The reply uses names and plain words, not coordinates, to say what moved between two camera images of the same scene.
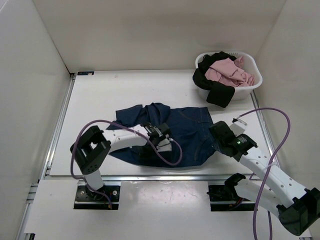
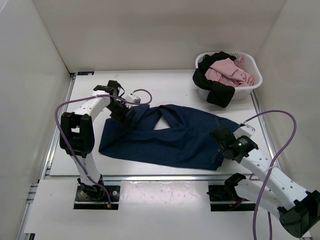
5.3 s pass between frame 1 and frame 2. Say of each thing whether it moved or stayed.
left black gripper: moved
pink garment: stayed
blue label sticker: stayed
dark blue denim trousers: stayed
